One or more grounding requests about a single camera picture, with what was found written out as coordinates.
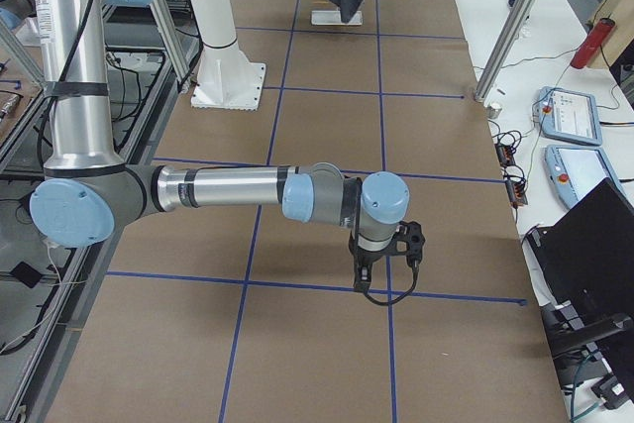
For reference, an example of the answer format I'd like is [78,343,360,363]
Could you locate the black monitor on stand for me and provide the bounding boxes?
[524,177,634,360]

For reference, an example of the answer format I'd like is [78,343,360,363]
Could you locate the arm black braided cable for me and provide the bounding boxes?
[364,254,422,307]

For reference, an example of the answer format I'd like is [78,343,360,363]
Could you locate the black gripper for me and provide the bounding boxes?
[348,239,396,293]

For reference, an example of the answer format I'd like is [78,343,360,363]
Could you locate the upper teach pendant tablet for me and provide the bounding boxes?
[533,86,602,146]

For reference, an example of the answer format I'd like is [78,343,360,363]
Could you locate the lower teach pendant tablet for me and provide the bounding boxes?
[545,145,623,209]

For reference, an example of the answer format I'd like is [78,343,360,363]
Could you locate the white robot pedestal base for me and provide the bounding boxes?
[190,0,266,111]

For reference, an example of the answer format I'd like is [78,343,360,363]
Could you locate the small metal cylinder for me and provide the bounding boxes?
[486,102,502,120]

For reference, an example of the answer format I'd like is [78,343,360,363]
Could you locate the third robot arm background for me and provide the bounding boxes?
[1,0,36,30]

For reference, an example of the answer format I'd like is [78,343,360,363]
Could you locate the white towel rack with wooden bars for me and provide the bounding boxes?
[311,0,365,27]

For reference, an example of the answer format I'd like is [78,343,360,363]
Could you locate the aluminium frame post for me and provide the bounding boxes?
[475,0,535,103]

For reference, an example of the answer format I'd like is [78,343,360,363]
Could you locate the teach pendant tablet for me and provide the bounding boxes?
[545,145,623,209]
[533,86,602,146]

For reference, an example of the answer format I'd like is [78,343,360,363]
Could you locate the red cylinder bottle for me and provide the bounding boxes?
[570,17,615,69]

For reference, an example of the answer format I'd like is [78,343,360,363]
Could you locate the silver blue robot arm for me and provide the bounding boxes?
[30,0,424,294]

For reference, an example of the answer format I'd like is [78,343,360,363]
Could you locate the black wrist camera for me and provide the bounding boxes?
[394,221,425,268]

